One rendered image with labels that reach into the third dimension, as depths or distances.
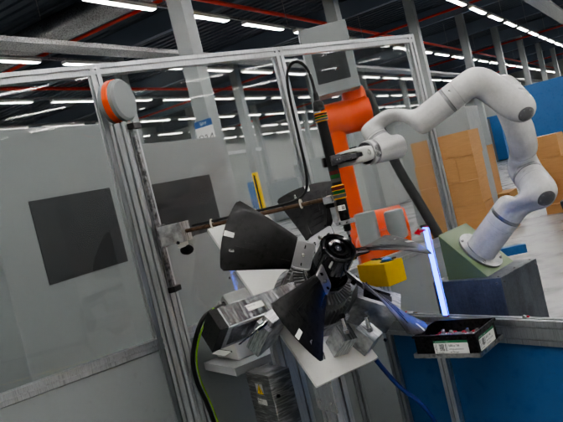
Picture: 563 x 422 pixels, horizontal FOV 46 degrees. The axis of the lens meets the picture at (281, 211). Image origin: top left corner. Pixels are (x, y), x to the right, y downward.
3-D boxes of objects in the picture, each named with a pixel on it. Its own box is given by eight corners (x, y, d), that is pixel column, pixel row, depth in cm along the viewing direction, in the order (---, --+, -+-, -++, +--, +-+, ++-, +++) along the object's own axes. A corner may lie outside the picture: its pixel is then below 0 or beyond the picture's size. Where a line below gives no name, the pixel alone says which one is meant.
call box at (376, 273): (362, 290, 265) (356, 265, 265) (380, 283, 271) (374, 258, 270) (389, 290, 252) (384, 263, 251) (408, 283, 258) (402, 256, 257)
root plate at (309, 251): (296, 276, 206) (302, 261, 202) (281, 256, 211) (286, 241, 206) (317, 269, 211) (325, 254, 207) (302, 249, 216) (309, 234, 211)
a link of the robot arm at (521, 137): (524, 205, 248) (507, 180, 260) (555, 192, 246) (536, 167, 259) (497, 100, 217) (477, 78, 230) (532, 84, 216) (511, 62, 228)
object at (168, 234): (159, 249, 236) (153, 226, 235) (168, 246, 242) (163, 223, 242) (184, 244, 232) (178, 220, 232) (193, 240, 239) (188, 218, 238)
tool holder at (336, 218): (327, 228, 214) (320, 198, 214) (333, 225, 221) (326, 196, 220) (353, 223, 211) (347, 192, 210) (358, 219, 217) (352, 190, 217)
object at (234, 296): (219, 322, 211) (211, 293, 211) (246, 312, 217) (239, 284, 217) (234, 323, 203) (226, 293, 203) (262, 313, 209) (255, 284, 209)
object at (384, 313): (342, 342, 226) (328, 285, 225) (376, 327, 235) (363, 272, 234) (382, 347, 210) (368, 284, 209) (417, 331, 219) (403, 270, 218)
